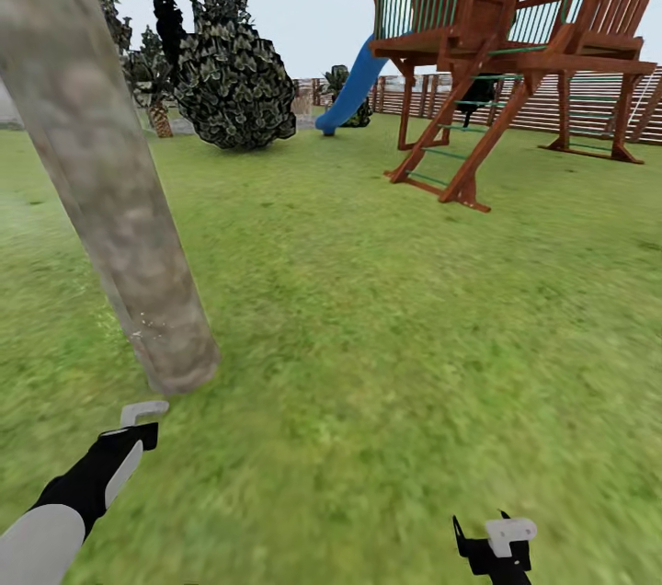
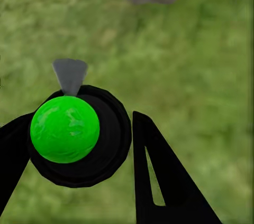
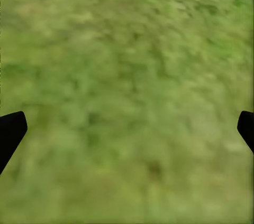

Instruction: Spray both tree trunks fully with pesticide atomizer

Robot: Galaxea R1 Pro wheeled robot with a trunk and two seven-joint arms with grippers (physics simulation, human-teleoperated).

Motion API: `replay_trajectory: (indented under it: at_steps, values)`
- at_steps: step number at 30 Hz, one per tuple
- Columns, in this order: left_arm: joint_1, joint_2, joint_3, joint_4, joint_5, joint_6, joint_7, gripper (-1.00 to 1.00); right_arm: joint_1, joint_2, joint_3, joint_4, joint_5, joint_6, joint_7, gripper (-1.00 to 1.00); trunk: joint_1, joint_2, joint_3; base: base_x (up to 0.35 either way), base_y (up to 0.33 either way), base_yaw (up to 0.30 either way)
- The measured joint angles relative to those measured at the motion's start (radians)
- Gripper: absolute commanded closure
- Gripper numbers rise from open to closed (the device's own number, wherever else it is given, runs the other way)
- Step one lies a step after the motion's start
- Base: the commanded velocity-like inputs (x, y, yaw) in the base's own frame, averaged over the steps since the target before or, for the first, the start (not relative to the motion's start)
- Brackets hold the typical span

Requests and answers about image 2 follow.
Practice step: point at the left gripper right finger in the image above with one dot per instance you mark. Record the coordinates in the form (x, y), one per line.
(184, 202)

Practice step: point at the pesticide atomizer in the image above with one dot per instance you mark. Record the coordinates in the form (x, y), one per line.
(81, 134)

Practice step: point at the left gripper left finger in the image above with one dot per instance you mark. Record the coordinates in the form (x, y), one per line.
(14, 155)

